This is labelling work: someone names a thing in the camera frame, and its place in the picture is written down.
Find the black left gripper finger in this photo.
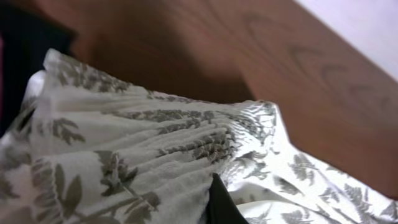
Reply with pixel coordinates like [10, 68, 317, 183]
[206, 173, 248, 224]

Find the folded black and coral garment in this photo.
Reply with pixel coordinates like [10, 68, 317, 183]
[1, 2, 76, 135]

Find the white fern print garment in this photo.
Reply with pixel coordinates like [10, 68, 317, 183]
[1, 49, 397, 223]

